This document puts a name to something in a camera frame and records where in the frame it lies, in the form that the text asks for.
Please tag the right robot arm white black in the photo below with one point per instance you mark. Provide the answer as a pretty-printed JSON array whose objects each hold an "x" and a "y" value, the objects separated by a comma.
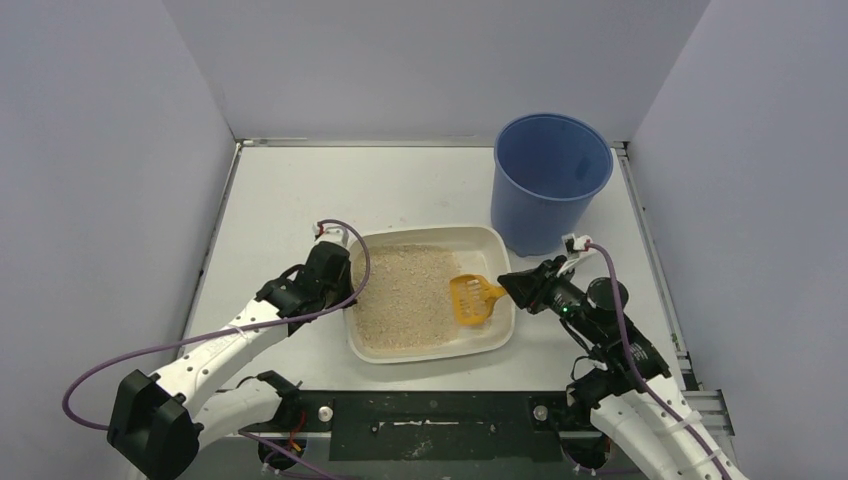
[{"x": 630, "y": 395}]

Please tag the blue plastic bucket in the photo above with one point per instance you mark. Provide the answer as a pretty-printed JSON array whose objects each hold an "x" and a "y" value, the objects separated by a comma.
[{"x": 547, "y": 170}]

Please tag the orange plastic litter scoop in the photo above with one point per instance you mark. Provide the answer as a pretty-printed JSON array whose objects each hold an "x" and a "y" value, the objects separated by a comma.
[{"x": 473, "y": 298}]

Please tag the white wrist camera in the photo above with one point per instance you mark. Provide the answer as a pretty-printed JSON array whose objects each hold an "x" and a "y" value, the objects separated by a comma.
[
  {"x": 331, "y": 233},
  {"x": 577, "y": 250}
]

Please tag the beige cat litter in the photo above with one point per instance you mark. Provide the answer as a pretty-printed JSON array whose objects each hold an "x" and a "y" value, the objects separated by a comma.
[{"x": 406, "y": 304}]

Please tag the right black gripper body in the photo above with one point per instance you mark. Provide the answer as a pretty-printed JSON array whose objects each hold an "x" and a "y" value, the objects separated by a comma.
[{"x": 534, "y": 288}]

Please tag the white plastic litter tray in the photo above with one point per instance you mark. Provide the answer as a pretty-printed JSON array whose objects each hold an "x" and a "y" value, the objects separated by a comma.
[{"x": 478, "y": 250}]

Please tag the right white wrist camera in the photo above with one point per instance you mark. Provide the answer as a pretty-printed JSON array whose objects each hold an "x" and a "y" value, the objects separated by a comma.
[{"x": 577, "y": 250}]

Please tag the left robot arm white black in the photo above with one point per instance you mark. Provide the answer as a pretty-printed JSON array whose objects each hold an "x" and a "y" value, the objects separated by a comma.
[{"x": 160, "y": 421}]

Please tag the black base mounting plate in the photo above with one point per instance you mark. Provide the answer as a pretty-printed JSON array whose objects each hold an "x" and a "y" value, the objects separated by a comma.
[{"x": 441, "y": 426}]

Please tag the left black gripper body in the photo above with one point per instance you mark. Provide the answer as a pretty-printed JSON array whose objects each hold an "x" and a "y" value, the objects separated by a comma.
[{"x": 333, "y": 261}]

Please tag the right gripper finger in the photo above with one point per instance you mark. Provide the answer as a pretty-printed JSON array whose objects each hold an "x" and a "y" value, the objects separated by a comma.
[
  {"x": 526, "y": 279},
  {"x": 522, "y": 293}
]

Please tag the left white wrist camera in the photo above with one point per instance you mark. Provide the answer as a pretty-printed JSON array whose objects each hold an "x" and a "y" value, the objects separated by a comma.
[{"x": 331, "y": 233}]

